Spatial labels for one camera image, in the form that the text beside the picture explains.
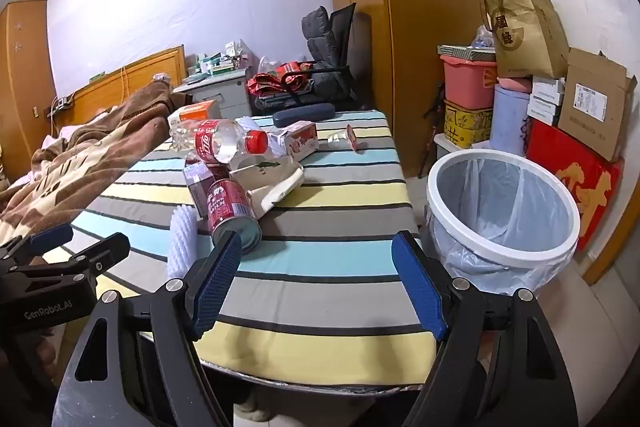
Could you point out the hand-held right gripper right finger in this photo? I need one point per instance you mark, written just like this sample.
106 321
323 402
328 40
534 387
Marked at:
417 289

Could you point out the pink plastic storage bin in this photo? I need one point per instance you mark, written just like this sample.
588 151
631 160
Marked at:
467 82

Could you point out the red drink can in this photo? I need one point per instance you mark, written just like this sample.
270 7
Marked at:
227 207

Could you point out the clear bag of blue items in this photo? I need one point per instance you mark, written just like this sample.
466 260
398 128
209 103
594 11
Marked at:
482 38

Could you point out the lilac round bin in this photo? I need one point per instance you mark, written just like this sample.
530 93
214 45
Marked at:
510 122

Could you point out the dark blue glasses case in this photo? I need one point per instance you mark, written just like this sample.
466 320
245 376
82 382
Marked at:
302 113

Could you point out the open cardboard box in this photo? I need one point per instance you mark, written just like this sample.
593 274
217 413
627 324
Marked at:
590 107

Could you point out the white power strip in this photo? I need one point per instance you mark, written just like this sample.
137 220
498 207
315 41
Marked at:
60 104

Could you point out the brown blanket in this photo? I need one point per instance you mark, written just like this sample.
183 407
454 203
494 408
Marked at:
90 142

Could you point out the purple drink carton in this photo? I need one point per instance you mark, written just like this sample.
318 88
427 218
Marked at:
197 189

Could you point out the white foam fruit net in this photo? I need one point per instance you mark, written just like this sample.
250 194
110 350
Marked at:
182 237

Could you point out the grey bedside cabinet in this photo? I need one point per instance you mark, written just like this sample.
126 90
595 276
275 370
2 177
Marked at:
225 92

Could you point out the striped flat box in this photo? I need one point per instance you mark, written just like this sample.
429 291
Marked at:
465 51

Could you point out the pink plastic lid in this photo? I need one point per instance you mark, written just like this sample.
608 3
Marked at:
515 83

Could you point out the grey padded cushion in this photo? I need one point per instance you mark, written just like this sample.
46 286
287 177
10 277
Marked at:
320 37

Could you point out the wooden bed headboard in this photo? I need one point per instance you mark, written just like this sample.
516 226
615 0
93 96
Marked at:
145 67

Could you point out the yellow patterned box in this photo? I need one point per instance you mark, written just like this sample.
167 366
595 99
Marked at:
467 127

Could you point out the red printed bags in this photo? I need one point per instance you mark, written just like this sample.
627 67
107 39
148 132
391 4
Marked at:
270 84

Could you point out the white bin with plastic liner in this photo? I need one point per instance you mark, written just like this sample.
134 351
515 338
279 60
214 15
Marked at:
505 207

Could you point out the wooden wardrobe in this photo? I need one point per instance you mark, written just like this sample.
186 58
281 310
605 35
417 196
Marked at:
425 32

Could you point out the pile of small boxes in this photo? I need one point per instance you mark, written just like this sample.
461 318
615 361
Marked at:
217 62

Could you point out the wooden cupboard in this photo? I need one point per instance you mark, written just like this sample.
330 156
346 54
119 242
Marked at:
25 72

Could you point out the clear plastic bottle red label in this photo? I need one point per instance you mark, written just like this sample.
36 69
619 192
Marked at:
210 139

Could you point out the clear storage box white lid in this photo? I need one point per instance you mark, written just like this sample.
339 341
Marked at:
445 147

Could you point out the black office chair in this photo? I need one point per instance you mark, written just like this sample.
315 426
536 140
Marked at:
360 47

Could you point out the wooden door frame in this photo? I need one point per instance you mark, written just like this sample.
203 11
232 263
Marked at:
602 264

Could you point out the small white flat box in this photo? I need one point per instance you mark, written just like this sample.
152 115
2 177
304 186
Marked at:
542 114
548 84
546 99

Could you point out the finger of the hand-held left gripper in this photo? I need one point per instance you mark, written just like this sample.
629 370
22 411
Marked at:
102 252
50 237

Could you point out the brown paper bag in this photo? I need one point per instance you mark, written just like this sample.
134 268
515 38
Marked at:
530 42

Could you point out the clear plastic cup red lid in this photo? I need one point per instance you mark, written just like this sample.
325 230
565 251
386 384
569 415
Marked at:
350 138

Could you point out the orange and white box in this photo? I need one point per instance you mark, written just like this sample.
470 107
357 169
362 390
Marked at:
197 111

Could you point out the cream printed paper bag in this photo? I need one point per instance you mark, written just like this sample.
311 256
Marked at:
272 194

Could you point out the pink milk carton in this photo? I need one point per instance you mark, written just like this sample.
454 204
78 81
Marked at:
297 139

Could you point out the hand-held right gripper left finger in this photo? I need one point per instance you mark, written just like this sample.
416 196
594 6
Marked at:
215 289

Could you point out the red gift box gold print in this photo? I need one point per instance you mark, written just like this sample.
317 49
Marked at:
555 152

